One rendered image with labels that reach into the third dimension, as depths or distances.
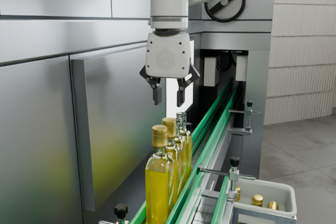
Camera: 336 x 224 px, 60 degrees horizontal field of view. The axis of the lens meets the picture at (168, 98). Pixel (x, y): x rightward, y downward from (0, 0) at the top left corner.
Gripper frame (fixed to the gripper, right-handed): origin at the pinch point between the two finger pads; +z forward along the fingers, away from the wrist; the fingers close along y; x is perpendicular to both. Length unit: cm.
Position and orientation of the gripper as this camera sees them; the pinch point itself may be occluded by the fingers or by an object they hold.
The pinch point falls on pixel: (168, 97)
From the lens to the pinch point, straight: 69.3
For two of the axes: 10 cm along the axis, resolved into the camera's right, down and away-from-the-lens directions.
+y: 9.5, 0.8, -3.0
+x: 3.1, -2.4, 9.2
